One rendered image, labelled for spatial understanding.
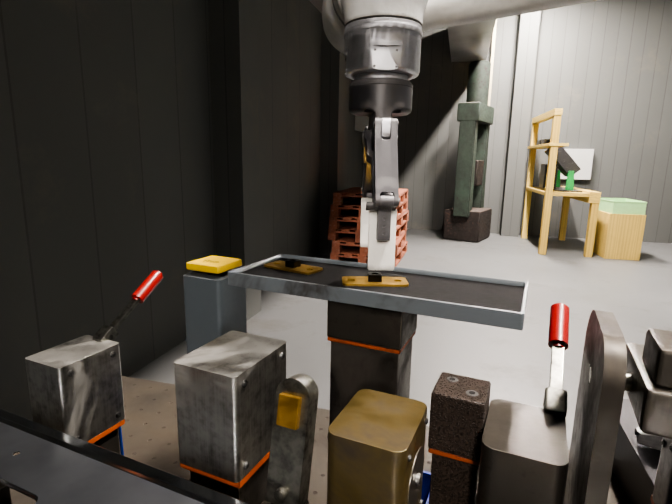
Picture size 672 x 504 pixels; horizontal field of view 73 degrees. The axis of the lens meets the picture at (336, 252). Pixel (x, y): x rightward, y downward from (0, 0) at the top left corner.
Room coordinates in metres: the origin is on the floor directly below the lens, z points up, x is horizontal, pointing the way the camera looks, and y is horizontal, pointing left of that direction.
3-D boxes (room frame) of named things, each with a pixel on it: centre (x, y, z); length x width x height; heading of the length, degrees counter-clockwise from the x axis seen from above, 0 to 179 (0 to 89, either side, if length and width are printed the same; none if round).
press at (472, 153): (7.88, -2.29, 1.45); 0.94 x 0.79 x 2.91; 165
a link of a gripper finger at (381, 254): (0.50, -0.05, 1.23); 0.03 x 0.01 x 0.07; 91
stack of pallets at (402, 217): (6.16, -0.47, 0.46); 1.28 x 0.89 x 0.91; 165
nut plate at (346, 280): (0.57, -0.05, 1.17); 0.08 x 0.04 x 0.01; 91
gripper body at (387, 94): (0.57, -0.05, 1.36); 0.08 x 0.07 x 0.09; 1
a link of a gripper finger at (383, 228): (0.48, -0.05, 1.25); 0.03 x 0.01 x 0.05; 1
